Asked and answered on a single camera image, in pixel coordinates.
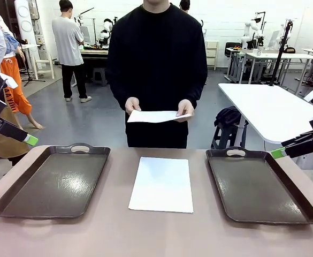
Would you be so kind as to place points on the large white table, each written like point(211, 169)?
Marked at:
point(266, 107)

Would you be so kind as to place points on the black step stool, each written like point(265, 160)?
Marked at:
point(225, 136)

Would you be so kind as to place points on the person in grey shirt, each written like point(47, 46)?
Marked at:
point(68, 40)

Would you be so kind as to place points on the white-backed monitor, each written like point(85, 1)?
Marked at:
point(274, 38)

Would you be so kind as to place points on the white humanoid robot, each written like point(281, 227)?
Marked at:
point(106, 26)

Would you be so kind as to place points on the black tripod pole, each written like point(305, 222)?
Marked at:
point(279, 59)

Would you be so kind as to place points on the grey plastic stool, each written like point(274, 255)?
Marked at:
point(100, 76)

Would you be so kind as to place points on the white A4 paper sheet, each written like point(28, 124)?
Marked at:
point(156, 116)
point(161, 184)

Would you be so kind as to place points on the person's left hand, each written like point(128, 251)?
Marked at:
point(185, 109)

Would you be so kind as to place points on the long white desk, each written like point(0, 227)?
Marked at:
point(279, 55)

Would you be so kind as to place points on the dark brown plastic tray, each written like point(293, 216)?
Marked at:
point(252, 187)
point(52, 182)

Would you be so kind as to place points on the person's left forearm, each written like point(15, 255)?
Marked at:
point(196, 91)

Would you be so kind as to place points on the black workbench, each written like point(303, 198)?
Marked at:
point(94, 57)

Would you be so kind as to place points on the person's black sweater torso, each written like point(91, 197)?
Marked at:
point(156, 53)

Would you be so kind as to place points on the person's right hand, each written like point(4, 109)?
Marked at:
point(133, 105)

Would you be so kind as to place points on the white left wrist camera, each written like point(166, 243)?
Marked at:
point(9, 79)

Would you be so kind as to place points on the dark-haired background person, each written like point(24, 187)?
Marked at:
point(184, 4)

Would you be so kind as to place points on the white drawer cabinet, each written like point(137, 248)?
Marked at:
point(212, 53)

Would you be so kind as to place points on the white patterned cup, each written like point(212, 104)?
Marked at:
point(259, 52)

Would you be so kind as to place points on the white tower air conditioner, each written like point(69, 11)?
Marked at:
point(25, 16)

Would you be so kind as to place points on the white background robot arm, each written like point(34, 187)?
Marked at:
point(283, 26)
point(248, 29)

